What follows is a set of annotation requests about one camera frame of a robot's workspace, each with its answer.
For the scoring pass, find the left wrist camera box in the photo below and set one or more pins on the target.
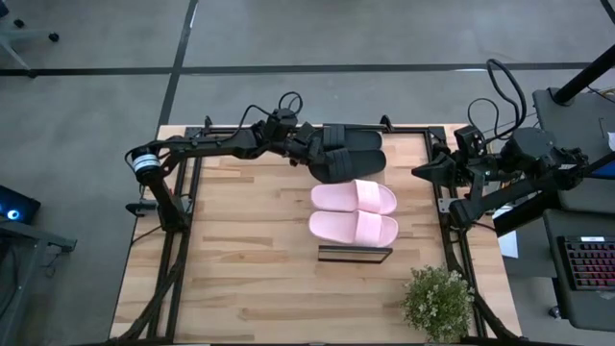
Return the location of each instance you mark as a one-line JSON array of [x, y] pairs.
[[281, 122]]

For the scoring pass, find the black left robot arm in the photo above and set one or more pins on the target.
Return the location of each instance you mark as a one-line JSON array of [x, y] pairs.
[[206, 146]]

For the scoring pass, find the computer case with blue light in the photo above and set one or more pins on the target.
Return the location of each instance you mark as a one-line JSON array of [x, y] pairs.
[[14, 204]]

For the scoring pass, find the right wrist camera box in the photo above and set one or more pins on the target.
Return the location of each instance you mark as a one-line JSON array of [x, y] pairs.
[[470, 140]]

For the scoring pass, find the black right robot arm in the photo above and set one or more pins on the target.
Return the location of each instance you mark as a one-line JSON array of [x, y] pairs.
[[533, 154]]

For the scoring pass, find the pink slide sandal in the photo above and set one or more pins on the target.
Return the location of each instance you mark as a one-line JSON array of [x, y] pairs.
[[336, 228], [336, 197]]

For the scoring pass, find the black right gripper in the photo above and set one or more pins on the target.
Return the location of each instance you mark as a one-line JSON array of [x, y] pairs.
[[466, 168]]

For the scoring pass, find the blue screen device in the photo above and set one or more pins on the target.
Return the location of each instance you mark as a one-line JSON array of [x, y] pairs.
[[606, 170]]

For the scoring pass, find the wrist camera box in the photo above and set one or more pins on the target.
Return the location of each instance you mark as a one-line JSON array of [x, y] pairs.
[[281, 122], [470, 140]]

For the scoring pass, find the grey office chair base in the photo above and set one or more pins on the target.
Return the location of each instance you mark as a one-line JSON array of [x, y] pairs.
[[29, 34]]

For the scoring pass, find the black pole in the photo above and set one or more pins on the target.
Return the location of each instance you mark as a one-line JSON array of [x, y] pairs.
[[583, 77]]

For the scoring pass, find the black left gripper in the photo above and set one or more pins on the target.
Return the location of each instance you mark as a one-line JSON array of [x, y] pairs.
[[302, 144]]

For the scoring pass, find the wooden shelf with black frame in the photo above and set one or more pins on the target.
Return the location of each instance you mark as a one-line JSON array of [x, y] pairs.
[[353, 262]]

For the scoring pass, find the white paper sheet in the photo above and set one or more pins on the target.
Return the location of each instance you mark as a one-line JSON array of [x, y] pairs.
[[508, 242]]

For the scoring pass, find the small green potted plant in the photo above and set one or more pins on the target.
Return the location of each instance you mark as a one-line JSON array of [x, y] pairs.
[[437, 303]]

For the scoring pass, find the grey desk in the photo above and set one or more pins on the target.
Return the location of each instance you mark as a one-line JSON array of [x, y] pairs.
[[572, 120], [559, 269]]

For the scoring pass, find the black aluminium table frame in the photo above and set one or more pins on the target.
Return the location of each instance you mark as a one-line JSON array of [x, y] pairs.
[[250, 130]]

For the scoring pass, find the crumpled white sheet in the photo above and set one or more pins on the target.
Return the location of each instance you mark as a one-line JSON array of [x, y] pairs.
[[611, 140]]

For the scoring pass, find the backlit black keyboard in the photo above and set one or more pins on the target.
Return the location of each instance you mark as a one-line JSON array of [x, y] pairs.
[[591, 264]]

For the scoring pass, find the black slide sandal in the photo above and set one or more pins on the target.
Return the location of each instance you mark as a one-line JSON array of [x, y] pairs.
[[370, 163], [365, 139]]

